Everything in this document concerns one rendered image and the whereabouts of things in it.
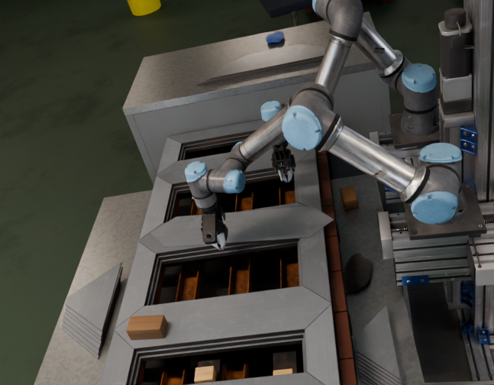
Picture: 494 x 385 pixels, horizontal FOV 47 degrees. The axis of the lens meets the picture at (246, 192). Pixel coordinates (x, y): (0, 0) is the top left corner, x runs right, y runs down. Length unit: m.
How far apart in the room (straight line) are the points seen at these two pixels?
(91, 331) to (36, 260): 1.88
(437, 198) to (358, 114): 1.36
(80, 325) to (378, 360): 1.09
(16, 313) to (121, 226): 1.29
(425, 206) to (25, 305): 2.72
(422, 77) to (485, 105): 0.37
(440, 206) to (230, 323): 0.76
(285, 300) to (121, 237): 0.95
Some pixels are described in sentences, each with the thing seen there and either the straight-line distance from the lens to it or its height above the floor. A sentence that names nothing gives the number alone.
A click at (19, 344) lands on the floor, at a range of 3.56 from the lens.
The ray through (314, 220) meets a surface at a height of 0.87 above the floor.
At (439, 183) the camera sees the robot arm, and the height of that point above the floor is 1.26.
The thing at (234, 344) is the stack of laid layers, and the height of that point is 0.84.
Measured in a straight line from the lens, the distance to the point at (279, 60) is 2.91.
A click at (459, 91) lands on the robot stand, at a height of 1.33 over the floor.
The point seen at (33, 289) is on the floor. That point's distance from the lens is 3.85.
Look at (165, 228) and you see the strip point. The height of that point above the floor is 0.87.
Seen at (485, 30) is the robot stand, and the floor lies 1.55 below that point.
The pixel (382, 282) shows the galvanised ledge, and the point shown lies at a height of 0.68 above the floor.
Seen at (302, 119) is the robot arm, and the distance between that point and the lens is 1.54.
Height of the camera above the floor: 2.28
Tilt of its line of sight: 36 degrees down
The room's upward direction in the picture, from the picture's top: 16 degrees counter-clockwise
